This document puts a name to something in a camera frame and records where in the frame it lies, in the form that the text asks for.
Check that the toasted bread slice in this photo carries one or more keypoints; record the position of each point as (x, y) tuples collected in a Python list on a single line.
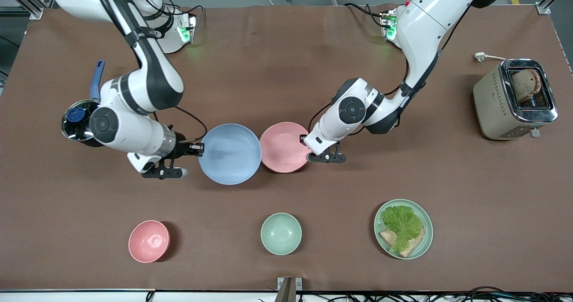
[(412, 246)]

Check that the small pink bowl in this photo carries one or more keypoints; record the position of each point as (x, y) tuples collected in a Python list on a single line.
[(149, 241)]

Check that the large light blue bowl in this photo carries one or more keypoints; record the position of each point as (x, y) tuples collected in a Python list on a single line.
[(229, 154)]

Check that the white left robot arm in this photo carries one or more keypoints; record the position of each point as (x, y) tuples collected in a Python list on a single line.
[(425, 24)]

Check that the grey metal table bracket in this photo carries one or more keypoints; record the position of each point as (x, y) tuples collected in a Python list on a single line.
[(286, 289)]

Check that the pale green plate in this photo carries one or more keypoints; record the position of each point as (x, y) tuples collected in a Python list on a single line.
[(427, 230)]

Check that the large pink bowl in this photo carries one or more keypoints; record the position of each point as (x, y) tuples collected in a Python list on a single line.
[(282, 147)]

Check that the glass lid with blue knob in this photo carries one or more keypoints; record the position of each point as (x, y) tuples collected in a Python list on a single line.
[(74, 123)]

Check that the green lettuce leaf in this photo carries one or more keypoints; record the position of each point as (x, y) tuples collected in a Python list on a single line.
[(400, 223)]

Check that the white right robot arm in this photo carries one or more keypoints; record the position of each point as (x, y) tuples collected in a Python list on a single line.
[(152, 74)]

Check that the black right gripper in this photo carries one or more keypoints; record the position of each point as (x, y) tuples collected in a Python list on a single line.
[(182, 149)]

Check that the pale green bowl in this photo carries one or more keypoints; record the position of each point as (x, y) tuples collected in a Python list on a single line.
[(281, 233)]

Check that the beige chrome toaster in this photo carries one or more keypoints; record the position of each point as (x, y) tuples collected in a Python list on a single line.
[(490, 100)]

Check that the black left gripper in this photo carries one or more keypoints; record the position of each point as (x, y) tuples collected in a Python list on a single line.
[(301, 138)]

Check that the brown bread slice in toaster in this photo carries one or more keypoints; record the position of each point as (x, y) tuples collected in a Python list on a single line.
[(524, 85)]

